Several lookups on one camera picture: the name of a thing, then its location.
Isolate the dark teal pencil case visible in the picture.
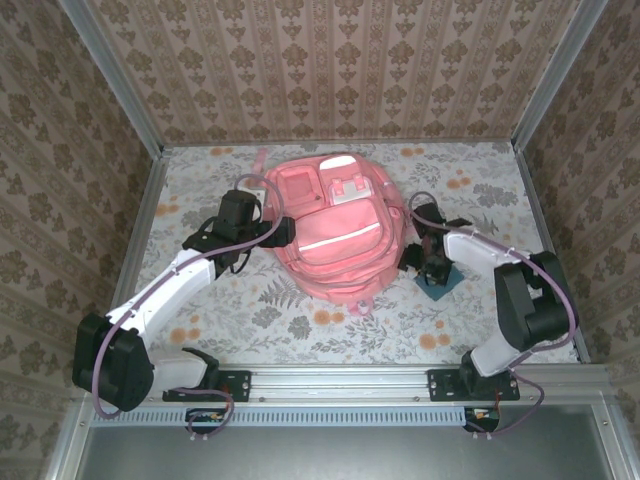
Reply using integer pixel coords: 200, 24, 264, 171
413, 263, 465, 304

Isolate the pink student backpack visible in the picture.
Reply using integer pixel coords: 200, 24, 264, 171
252, 148, 405, 317

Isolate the floral table cover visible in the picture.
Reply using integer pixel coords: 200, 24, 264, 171
114, 142, 581, 366

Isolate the grey metal panel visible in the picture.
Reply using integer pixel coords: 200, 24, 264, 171
47, 402, 640, 480

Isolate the aluminium side rail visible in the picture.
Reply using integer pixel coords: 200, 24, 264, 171
94, 149, 172, 369
513, 144, 591, 365

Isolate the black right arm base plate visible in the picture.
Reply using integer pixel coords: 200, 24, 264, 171
427, 368, 521, 403

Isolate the thin aluminium rear rail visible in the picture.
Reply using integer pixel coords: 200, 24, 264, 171
162, 138, 516, 149

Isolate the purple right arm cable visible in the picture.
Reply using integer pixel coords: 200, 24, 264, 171
407, 192, 581, 441

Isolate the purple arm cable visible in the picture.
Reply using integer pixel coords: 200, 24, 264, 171
407, 192, 581, 441
94, 173, 284, 446

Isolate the aluminium mounting rail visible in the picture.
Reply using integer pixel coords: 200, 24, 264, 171
72, 363, 619, 404

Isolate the small wired electronics board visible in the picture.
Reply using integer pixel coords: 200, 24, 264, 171
462, 405, 502, 434
185, 407, 227, 434

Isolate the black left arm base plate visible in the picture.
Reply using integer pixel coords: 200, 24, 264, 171
162, 368, 253, 403

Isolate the aluminium frame post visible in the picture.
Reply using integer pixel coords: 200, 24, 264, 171
510, 0, 610, 154
57, 0, 166, 157

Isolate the slotted grey cable duct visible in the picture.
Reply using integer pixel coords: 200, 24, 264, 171
92, 405, 469, 427

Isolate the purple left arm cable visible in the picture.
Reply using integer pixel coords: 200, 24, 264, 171
94, 173, 284, 446

